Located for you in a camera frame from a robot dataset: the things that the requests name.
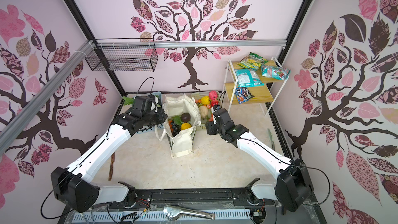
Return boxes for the green cabbage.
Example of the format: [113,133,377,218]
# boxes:
[172,116,183,125]

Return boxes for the orange fruit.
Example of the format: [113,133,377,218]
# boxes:
[180,122,192,130]

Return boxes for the dark avocado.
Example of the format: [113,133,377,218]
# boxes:
[180,113,191,123]

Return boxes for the dark grape bunch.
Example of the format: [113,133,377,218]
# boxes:
[170,121,181,137]

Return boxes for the cream canvas grocery bag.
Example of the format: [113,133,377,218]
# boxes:
[154,95,201,158]

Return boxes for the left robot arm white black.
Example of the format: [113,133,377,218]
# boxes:
[51,94,167,213]

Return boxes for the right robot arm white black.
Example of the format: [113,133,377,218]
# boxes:
[206,106,314,212]

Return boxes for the M&M candy bag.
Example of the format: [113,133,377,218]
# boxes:
[235,87,255,104]

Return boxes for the yellow green snack bag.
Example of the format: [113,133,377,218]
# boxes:
[238,52,269,71]

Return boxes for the white teal red snack bag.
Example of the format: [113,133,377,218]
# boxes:
[261,64,291,80]

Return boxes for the green lettuce leaf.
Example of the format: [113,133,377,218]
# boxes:
[122,96,135,105]

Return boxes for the blue plastic vegetable basket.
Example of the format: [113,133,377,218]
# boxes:
[139,94,164,128]

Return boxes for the green plastic fruit basket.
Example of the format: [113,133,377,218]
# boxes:
[191,90,220,130]

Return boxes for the beige cauliflower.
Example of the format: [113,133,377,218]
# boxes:
[199,105,208,118]

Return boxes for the yellow crinkled quince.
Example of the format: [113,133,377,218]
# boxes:
[201,96,211,105]

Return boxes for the pink dragon fruit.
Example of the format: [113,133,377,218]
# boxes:
[208,90,219,101]

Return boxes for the wooden serrated knife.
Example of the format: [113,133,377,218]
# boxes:
[108,153,116,181]

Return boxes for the metal tongs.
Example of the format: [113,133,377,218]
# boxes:
[163,205,215,221]

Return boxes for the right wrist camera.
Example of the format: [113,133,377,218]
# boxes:
[211,106,220,124]

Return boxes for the black wire wall basket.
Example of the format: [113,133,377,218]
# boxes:
[85,37,159,72]

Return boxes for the white wire wooden shelf rack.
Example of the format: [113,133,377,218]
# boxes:
[223,60,289,116]

